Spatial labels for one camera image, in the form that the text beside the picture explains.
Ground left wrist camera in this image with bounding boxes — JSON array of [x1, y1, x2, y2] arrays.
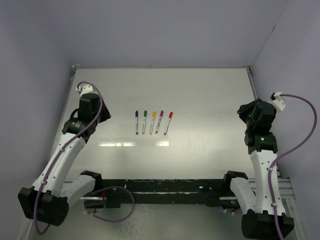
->
[[76, 84, 96, 96]]

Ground aluminium rail frame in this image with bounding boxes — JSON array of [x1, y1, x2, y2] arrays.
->
[[278, 178, 295, 199]]

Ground red pen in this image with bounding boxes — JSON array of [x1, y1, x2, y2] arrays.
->
[[164, 116, 172, 135]]

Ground blue pen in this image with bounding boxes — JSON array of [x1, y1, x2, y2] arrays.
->
[[135, 113, 139, 135]]

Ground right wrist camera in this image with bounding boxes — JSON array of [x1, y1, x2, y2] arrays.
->
[[269, 92, 286, 112]]

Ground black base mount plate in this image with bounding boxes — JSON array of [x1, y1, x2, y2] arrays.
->
[[84, 179, 240, 209]]

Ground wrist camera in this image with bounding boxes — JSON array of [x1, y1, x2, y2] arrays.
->
[[269, 92, 286, 112], [76, 84, 96, 96]]

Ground purple pen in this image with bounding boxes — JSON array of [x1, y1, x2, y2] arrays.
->
[[155, 116, 163, 134]]

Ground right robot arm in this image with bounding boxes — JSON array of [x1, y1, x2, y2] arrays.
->
[[222, 98, 295, 240]]

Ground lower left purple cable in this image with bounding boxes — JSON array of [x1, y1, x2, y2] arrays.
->
[[83, 186, 136, 223]]

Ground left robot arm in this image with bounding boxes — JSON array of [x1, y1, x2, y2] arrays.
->
[[18, 92, 111, 226]]

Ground yellow pen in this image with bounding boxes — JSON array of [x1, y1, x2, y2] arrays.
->
[[149, 114, 156, 135]]

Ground green pen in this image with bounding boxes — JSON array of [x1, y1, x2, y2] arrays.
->
[[142, 116, 147, 135]]

